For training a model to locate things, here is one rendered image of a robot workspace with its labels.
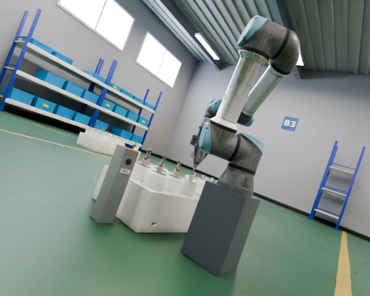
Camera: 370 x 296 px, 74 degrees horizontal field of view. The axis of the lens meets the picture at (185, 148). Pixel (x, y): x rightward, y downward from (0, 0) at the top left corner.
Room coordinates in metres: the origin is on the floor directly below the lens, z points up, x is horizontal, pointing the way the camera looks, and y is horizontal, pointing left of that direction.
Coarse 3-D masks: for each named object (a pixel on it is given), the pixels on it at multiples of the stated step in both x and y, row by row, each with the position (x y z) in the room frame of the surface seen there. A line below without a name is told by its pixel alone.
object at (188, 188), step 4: (184, 180) 1.27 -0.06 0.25; (184, 184) 1.26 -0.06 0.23; (188, 184) 1.26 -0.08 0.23; (192, 184) 1.26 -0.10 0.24; (196, 184) 1.28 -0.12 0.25; (184, 188) 1.26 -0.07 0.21; (188, 188) 1.26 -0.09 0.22; (192, 188) 1.26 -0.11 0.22; (196, 188) 1.29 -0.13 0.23; (180, 192) 1.26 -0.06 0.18; (184, 192) 1.26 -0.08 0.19; (188, 192) 1.26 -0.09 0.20; (192, 192) 1.27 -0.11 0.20; (192, 196) 1.27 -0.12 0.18
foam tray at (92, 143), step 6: (78, 138) 3.54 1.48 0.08; (84, 138) 3.49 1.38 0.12; (90, 138) 3.43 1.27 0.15; (96, 138) 3.40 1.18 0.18; (84, 144) 3.47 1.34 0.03; (90, 144) 3.41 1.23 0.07; (96, 144) 3.37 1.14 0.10; (102, 144) 3.46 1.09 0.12; (108, 144) 3.55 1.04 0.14; (114, 144) 3.65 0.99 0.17; (96, 150) 3.40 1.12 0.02; (102, 150) 3.49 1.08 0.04; (108, 150) 3.59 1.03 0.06; (114, 150) 3.68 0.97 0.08
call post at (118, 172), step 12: (120, 156) 0.99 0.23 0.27; (132, 156) 1.01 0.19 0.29; (108, 168) 1.02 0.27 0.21; (120, 168) 0.98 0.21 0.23; (132, 168) 1.03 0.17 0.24; (108, 180) 1.00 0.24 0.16; (120, 180) 1.00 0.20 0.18; (108, 192) 0.98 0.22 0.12; (120, 192) 1.02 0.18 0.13; (96, 204) 1.01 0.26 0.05; (108, 204) 0.99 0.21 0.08; (96, 216) 0.99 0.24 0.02; (108, 216) 1.00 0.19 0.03
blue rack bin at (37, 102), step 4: (36, 96) 4.82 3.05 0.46; (32, 100) 4.89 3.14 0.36; (36, 100) 4.79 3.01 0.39; (40, 100) 4.82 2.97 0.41; (44, 100) 4.88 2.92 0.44; (32, 104) 4.86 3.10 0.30; (36, 104) 4.80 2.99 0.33; (40, 104) 4.84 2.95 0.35; (44, 104) 4.90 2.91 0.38; (48, 104) 4.96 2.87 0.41; (52, 104) 5.02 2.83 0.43; (40, 108) 4.87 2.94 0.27; (44, 108) 4.93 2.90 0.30; (48, 108) 4.99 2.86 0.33; (52, 108) 5.05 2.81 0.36; (52, 112) 5.08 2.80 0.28
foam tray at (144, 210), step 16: (96, 192) 1.26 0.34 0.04; (128, 192) 1.11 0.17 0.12; (144, 192) 1.04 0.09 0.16; (160, 192) 1.07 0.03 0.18; (128, 208) 1.08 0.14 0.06; (144, 208) 1.02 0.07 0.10; (160, 208) 1.08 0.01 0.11; (176, 208) 1.16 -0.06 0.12; (192, 208) 1.25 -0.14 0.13; (128, 224) 1.06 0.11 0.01; (144, 224) 1.04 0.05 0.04; (160, 224) 1.11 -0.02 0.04; (176, 224) 1.19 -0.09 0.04
